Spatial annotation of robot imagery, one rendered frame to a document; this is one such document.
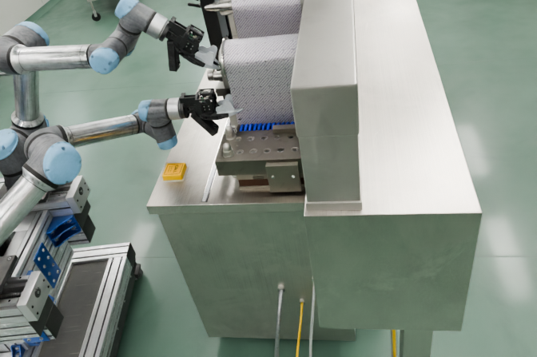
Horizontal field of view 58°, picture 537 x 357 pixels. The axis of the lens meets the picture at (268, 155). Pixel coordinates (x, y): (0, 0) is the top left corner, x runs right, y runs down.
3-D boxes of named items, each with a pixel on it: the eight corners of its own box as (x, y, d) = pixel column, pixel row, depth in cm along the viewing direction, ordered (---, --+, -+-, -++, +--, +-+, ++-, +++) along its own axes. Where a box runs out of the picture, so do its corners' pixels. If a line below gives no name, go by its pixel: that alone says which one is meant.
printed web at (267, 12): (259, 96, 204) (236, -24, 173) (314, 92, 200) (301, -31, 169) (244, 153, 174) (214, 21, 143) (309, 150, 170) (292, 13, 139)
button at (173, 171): (169, 168, 175) (167, 163, 173) (187, 167, 174) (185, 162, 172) (163, 180, 170) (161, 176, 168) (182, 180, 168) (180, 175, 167)
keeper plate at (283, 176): (271, 188, 157) (265, 162, 150) (301, 187, 155) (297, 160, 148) (270, 193, 155) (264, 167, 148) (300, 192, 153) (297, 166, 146)
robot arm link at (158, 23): (143, 37, 151) (151, 26, 158) (157, 45, 153) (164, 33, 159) (153, 18, 147) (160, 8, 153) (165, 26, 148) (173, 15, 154)
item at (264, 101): (239, 126, 168) (228, 80, 156) (306, 123, 163) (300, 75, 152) (238, 127, 167) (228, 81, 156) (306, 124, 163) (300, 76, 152)
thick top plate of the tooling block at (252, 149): (227, 145, 168) (224, 132, 165) (343, 140, 161) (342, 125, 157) (218, 176, 156) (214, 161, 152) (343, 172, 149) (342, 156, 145)
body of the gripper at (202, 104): (211, 99, 157) (176, 101, 159) (216, 120, 162) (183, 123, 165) (216, 87, 163) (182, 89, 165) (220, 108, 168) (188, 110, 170)
